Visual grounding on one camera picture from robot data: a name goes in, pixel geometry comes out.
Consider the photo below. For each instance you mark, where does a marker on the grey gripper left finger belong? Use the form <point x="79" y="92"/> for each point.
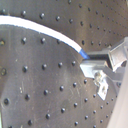
<point x="99" y="60"/>

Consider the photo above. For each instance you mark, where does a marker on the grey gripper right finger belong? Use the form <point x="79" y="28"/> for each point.
<point x="118" y="53"/>

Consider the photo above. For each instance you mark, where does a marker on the black perforated board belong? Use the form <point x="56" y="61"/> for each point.
<point x="41" y="83"/>

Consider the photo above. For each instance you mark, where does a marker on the right metal cable clip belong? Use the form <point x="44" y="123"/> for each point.
<point x="101" y="83"/>

